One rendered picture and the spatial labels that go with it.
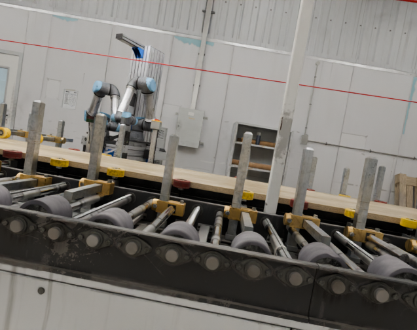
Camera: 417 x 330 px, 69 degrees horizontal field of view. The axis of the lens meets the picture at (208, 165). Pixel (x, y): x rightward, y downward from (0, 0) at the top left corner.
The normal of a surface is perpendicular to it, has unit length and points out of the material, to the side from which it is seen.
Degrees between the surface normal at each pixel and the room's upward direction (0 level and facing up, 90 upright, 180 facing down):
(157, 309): 90
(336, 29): 90
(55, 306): 91
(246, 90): 90
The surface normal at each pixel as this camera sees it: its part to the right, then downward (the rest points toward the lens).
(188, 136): 0.00, 0.05
